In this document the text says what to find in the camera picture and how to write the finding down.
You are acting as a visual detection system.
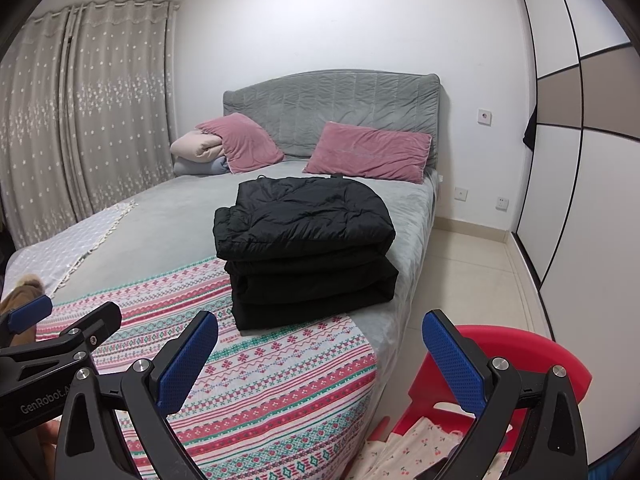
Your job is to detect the red plastic chair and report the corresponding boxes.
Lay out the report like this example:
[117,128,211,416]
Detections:
[387,325,592,480]

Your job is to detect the black hooded garment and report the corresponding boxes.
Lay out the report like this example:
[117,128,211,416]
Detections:
[224,255,400,306]

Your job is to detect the white fringed blanket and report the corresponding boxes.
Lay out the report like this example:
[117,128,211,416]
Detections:
[5,200,138,306]

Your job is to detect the grey bed sheet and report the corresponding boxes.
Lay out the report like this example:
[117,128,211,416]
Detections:
[50,167,441,361]

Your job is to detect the cherry-print white cloth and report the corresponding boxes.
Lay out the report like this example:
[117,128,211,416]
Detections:
[357,417,516,480]

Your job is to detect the patterned knit-print blanket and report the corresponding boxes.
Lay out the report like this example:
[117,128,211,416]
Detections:
[35,255,378,480]

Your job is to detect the brown fleece lined coat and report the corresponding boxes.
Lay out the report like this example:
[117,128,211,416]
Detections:
[0,274,45,346]

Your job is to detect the grey padded headboard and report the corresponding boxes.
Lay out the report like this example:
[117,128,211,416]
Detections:
[222,69,443,171]

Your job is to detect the grey star-print curtain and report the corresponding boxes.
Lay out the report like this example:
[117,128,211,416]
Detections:
[0,0,180,251]

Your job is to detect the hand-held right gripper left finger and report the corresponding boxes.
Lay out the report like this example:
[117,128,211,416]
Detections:
[52,310,219,480]

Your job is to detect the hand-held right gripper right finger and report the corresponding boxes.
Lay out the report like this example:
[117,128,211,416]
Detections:
[421,309,590,480]

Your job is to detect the pink velvet pillow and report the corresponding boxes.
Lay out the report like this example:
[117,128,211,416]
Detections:
[302,121,433,184]
[195,112,286,175]

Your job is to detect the person's left hand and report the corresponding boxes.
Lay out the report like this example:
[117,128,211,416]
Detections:
[42,419,61,461]

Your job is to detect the white sliding-door wardrobe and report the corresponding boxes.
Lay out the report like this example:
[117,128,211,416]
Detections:
[510,0,640,361]

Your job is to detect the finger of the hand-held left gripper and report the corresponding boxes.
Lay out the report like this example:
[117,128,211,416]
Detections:
[0,294,54,348]
[0,301,123,361]

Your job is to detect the black cloth in wardrobe door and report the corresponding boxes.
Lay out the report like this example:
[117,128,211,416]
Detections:
[521,105,538,151]

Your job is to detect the black folded garment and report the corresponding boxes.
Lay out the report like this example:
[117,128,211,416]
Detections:
[231,285,398,332]

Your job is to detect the beige folded pillow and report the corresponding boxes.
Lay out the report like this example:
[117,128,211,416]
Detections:
[170,130,226,163]

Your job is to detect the black quilted jacket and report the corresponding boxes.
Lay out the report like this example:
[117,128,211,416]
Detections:
[212,176,397,263]

